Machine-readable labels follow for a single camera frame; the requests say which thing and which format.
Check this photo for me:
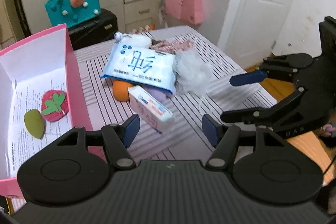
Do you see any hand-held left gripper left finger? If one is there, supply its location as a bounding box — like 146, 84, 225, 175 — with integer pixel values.
56, 114, 141, 169

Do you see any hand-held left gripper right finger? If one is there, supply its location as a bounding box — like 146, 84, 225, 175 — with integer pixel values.
202, 114, 289, 170

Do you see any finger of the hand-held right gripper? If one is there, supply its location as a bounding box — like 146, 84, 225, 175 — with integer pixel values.
220, 86, 311, 132
230, 53, 319, 87

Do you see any white pink small box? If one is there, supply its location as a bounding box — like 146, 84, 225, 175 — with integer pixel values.
128, 85, 174, 134

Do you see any orange makeup sponge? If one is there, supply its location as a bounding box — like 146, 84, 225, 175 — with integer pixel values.
113, 80, 134, 102

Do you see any purple plush toy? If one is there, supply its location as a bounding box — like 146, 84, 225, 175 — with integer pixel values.
146, 86, 171, 101

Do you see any white mesh bath pouf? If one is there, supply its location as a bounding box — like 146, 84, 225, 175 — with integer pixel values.
173, 49, 213, 114

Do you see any blue white wipes pack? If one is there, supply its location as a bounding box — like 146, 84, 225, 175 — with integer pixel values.
100, 42, 176, 94

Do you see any pink cardboard box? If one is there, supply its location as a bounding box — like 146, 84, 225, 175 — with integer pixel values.
0, 24, 92, 199

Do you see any pink floral scrunchie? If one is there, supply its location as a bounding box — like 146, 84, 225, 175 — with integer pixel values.
151, 40, 195, 54

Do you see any white plush cat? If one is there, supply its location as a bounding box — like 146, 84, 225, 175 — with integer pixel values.
114, 32, 153, 50

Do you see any person's right hand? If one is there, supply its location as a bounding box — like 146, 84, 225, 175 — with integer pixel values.
324, 123, 336, 138

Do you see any white door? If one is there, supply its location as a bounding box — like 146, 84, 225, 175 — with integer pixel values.
218, 0, 305, 54

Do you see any red felt strawberry pouch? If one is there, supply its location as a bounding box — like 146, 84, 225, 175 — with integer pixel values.
41, 90, 70, 122

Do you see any green makeup sponge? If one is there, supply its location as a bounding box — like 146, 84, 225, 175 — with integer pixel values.
24, 109, 46, 139

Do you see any pink paper bag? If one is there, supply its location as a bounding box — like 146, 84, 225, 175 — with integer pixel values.
165, 0, 204, 24

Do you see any yellow gift box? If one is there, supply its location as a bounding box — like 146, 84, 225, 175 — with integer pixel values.
133, 24, 157, 32

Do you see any printed paper leaflet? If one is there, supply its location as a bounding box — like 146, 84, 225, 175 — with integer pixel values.
5, 77, 72, 177

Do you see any black suitcase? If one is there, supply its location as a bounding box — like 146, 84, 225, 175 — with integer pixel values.
68, 9, 118, 51

